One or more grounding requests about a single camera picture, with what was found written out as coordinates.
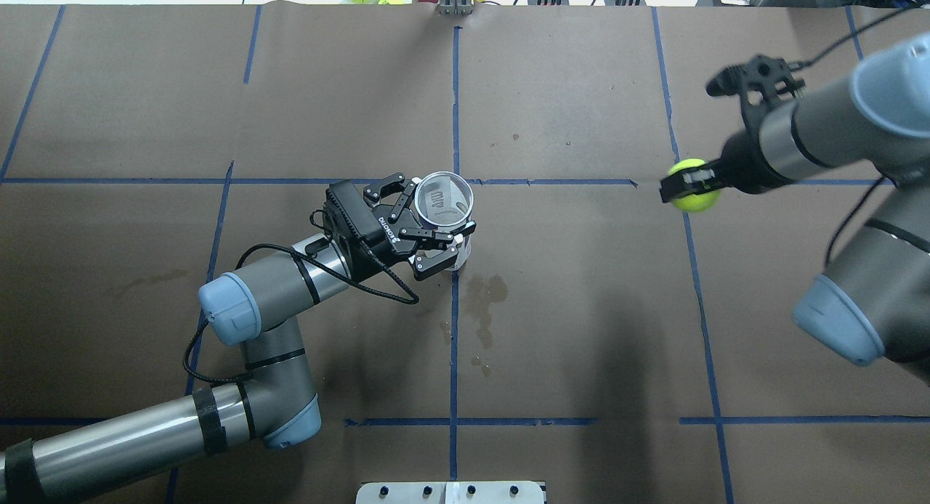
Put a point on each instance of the clear tennis ball can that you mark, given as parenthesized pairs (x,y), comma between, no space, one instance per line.
(443,204)

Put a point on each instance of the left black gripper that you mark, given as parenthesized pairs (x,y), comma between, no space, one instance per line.
(375,237)

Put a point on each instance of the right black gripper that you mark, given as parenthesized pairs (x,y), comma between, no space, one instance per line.
(740,163)

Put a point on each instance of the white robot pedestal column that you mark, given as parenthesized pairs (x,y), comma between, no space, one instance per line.
(503,491)

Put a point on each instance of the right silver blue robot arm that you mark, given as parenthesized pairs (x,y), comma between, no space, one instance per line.
(870,299)

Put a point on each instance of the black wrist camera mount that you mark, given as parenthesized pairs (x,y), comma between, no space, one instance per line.
(761,83)

